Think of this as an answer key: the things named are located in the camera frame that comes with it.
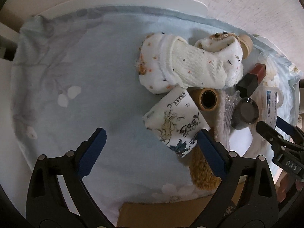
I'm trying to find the white speckled sock roll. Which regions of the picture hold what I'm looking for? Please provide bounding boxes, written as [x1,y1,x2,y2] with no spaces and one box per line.
[195,31,244,88]
[137,33,227,94]

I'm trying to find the short cardboard tape roll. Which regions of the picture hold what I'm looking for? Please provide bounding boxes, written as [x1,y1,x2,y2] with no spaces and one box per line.
[239,34,253,60]

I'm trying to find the black cosmetic jar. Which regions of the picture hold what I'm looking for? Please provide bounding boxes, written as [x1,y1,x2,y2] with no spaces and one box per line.
[231,97,259,130]

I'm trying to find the cardboard box with floral lining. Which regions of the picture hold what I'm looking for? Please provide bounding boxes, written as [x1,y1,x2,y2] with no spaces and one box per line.
[116,183,215,227]

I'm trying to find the red and black lipstick box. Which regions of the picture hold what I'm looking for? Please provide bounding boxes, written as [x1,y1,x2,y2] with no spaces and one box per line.
[236,63,266,98]

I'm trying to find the white ink-painting tissue pack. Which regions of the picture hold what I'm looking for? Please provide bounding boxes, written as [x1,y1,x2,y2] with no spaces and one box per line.
[143,87,210,158]

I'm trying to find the clear plastic bottle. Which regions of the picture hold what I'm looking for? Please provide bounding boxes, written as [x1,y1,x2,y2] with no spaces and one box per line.
[223,91,240,150]

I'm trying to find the floral light blue tablecloth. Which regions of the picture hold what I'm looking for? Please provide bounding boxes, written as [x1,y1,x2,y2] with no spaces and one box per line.
[11,6,242,208]

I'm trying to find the white square case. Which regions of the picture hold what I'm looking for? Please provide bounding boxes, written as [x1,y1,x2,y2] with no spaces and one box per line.
[229,127,253,157]

